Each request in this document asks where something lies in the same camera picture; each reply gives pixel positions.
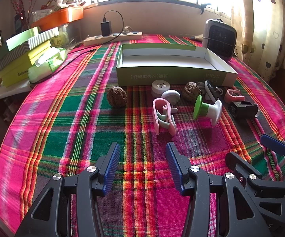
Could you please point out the carved brown walnut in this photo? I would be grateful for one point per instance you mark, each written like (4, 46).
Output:
(117, 96)
(192, 91)

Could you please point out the green white cardboard box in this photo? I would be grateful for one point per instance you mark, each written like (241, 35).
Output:
(157, 76)

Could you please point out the orange box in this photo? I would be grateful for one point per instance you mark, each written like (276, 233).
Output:
(58, 17)

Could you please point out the black disc with metal studs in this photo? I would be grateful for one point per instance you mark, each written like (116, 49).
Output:
(210, 87)

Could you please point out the grey space heater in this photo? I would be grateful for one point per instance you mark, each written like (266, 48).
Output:
(219, 40)

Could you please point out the black clear small device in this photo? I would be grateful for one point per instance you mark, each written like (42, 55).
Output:
(243, 109)

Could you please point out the white shelf board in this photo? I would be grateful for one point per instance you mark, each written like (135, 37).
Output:
(4, 92)

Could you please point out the pink green plaid tablecloth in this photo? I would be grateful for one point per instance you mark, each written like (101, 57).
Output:
(83, 128)

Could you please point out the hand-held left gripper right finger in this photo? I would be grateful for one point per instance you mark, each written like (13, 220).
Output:
(175, 167)

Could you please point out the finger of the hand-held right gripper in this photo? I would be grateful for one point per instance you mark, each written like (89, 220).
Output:
(243, 165)
(273, 143)

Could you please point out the green white spool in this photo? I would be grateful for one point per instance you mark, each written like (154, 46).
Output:
(198, 107)

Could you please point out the white oval gadget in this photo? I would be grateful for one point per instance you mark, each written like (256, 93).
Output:
(170, 96)

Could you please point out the black window latch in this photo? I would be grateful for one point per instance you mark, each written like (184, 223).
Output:
(203, 8)

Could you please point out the white plug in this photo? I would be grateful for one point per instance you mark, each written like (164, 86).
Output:
(127, 29)

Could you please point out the white round cap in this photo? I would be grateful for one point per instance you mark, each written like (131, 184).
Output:
(160, 87)

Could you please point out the pink white plastic clip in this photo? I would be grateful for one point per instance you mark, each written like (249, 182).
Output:
(156, 113)
(231, 96)

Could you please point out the black charger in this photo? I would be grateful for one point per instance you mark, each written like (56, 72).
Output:
(106, 29)

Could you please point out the cream heart print curtain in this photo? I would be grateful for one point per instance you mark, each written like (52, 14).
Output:
(263, 29)

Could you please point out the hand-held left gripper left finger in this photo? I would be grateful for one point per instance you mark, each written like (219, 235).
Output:
(111, 167)

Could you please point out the white power strip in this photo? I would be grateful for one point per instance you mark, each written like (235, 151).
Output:
(112, 37)

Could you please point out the grey chevron patterned box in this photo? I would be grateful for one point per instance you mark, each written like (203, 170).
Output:
(13, 54)

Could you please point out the green tissue pack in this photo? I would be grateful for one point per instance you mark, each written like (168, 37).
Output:
(48, 63)

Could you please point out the yellow green packet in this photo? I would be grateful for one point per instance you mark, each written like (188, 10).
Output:
(60, 38)

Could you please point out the stack of green boxes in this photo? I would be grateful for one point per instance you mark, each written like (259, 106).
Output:
(21, 38)
(16, 71)

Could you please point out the red flower branches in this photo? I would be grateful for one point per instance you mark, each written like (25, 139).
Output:
(18, 0)

